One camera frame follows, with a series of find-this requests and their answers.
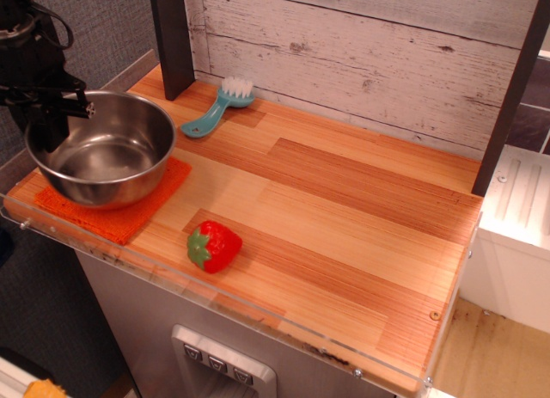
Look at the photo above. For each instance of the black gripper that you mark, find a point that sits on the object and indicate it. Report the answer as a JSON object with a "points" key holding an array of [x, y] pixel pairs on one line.
{"points": [[53, 90]]}

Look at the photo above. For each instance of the stainless steel bowl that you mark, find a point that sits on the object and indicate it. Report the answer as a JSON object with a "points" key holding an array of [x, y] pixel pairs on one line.
{"points": [[111, 160]]}

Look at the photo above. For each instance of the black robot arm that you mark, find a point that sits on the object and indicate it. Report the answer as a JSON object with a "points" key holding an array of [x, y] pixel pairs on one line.
{"points": [[31, 34]]}

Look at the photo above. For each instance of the orange folded cloth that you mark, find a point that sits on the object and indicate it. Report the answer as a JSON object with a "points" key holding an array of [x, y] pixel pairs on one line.
{"points": [[117, 225]]}

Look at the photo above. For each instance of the teal dish brush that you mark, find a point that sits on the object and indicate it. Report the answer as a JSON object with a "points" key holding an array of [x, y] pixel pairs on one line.
{"points": [[234, 92]]}

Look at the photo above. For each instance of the red toy strawberry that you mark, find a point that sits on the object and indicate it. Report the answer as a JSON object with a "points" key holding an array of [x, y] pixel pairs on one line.
{"points": [[212, 246]]}

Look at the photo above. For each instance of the grey toy fridge cabinet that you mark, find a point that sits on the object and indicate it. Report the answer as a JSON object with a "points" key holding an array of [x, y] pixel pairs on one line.
{"points": [[142, 314]]}

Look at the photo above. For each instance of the yellow toy item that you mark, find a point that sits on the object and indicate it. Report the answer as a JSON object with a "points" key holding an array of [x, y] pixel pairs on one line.
{"points": [[44, 389]]}

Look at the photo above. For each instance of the silver dispenser button panel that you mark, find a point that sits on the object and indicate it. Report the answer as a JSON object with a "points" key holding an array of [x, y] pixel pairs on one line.
{"points": [[211, 369]]}

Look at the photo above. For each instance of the clear acrylic edge guard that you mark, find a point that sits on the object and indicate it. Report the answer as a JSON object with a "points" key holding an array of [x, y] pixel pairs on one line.
{"points": [[368, 291]]}

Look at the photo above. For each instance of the dark left shelf post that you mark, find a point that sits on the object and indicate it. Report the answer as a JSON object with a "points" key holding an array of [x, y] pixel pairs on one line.
{"points": [[174, 46]]}

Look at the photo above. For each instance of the dark shelf post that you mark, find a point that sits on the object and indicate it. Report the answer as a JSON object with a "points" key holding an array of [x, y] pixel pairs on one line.
{"points": [[518, 83], [174, 46]]}

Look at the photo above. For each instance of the dark right shelf post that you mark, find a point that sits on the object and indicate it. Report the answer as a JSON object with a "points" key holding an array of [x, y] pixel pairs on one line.
{"points": [[518, 83]]}

